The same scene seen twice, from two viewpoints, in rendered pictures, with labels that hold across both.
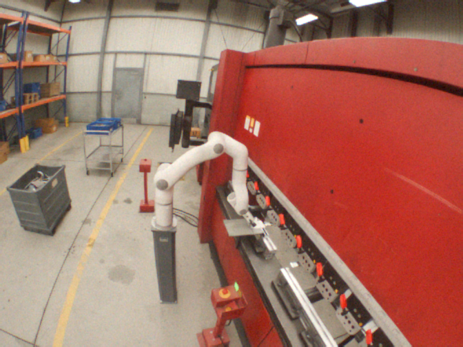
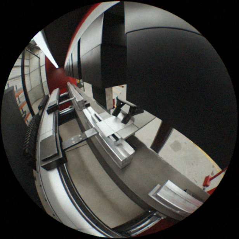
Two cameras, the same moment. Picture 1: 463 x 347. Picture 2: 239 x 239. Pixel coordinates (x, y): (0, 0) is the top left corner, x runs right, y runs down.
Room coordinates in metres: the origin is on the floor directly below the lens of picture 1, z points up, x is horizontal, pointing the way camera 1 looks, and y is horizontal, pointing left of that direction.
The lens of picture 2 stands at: (1.55, -0.31, 1.22)
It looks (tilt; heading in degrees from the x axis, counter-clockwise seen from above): 38 degrees down; 163
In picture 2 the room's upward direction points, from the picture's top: straight up
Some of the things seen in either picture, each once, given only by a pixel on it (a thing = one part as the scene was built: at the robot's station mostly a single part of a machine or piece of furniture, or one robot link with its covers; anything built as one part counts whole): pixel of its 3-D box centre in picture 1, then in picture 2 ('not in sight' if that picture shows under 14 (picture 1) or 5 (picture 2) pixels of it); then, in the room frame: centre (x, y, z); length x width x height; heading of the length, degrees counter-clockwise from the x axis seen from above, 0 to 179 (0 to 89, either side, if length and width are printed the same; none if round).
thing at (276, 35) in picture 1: (284, 29); not in sight; (1.86, -0.23, 2.54); 0.33 x 0.25 x 0.47; 21
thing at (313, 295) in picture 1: (330, 288); (50, 122); (0.89, -0.86, 0.81); 0.64 x 0.08 x 0.14; 111
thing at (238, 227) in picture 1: (242, 226); (132, 113); (1.26, -0.15, 1.00); 0.26 x 0.18 x 0.01; 111
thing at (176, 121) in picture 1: (176, 126); not in sight; (2.25, 0.69, 1.42); 0.45 x 0.12 x 0.36; 13
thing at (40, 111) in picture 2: not in sight; (42, 117); (0.98, -0.86, 0.94); 1.02 x 0.06 x 0.12; 21
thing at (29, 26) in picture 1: (36, 79); not in sight; (4.66, 6.73, 1.95); 2.70 x 0.99 x 3.90; 16
